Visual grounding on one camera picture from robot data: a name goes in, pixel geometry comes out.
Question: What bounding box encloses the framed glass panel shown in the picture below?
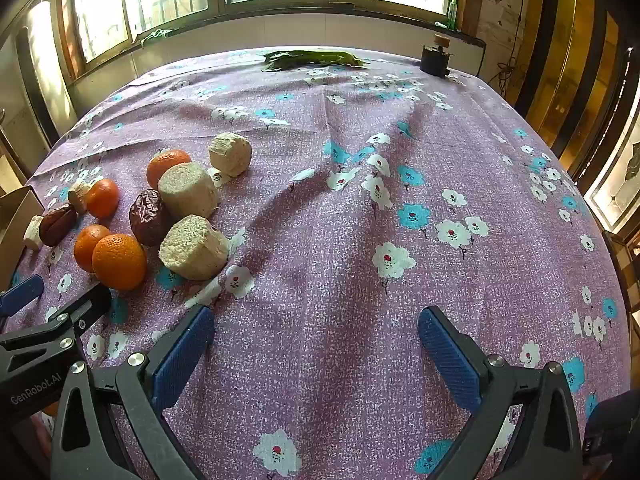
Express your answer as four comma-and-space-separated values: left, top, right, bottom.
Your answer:
585, 140, 640, 231

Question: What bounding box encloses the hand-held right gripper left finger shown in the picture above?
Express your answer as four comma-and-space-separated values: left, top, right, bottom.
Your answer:
50, 305, 216, 480

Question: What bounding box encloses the dark blue clothing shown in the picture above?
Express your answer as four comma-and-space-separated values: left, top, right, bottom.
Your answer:
582, 400, 640, 480

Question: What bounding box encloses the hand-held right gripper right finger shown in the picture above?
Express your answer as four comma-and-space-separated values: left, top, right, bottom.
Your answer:
418, 306, 585, 480

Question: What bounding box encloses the beige rice cake front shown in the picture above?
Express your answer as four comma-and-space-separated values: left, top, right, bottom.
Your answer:
158, 214, 230, 281

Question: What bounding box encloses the purple floral tablecloth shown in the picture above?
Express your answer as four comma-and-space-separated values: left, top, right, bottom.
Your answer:
10, 47, 633, 480

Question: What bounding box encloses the hanging cable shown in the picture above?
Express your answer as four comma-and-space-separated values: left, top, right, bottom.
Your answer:
487, 57, 521, 96

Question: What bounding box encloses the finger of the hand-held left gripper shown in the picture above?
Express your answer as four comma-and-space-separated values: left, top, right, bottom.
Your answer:
0, 274, 46, 317
0, 285, 113, 361

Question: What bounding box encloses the beige rice cake middle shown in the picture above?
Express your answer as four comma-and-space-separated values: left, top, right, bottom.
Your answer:
157, 162, 220, 221

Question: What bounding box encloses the large red date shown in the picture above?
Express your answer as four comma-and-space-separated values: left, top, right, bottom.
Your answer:
129, 189, 173, 247

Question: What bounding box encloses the beige rice cake back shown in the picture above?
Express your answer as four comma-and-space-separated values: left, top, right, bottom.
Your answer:
208, 132, 253, 178

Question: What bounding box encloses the cardboard box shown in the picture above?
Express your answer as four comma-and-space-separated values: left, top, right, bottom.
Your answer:
0, 186, 46, 293

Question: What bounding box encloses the small peeled sugarcane chunk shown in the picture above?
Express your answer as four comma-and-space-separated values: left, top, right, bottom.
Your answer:
68, 181, 93, 213
23, 215, 45, 251

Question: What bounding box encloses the green cloth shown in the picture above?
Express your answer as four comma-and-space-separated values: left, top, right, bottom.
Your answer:
140, 27, 178, 50

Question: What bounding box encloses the orange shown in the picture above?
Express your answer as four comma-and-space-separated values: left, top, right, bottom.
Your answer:
146, 148, 193, 192
86, 178, 121, 220
74, 224, 112, 274
91, 233, 148, 291

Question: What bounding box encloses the green leafy vegetable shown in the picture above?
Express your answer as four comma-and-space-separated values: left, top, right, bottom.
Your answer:
261, 49, 370, 73

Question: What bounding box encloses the dark jar with cork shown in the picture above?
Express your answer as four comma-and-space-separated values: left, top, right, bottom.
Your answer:
419, 34, 453, 78

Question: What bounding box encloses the beige rice cake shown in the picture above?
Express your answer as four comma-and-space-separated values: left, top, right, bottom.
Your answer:
158, 214, 230, 281
208, 132, 253, 178
157, 162, 220, 221

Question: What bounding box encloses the brown wooden door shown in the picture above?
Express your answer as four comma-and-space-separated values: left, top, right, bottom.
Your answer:
517, 0, 640, 181

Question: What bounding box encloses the small red date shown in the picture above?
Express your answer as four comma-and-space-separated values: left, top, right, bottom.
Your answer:
39, 205, 78, 247

